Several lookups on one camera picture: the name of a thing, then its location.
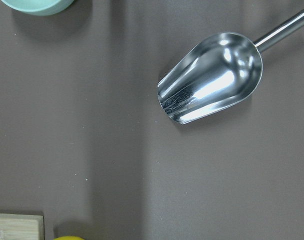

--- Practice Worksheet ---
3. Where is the metal scoop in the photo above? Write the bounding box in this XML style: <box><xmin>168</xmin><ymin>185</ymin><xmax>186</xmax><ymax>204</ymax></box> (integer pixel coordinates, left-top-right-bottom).
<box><xmin>157</xmin><ymin>9</ymin><xmax>304</xmax><ymax>125</ymax></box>

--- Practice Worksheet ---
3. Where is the yellow lemon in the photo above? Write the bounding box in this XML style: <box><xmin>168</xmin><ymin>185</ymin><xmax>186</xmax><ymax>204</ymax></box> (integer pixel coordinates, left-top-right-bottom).
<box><xmin>54</xmin><ymin>235</ymin><xmax>84</xmax><ymax>240</ymax></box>

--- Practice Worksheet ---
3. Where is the mint green bowl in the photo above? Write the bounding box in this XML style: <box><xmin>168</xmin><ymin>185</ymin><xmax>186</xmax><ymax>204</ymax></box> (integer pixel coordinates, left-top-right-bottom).
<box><xmin>2</xmin><ymin>0</ymin><xmax>74</xmax><ymax>16</ymax></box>

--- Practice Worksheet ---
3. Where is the wooden cutting board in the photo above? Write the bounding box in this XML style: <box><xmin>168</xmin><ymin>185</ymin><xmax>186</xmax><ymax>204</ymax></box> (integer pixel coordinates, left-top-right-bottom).
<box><xmin>0</xmin><ymin>213</ymin><xmax>45</xmax><ymax>240</ymax></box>

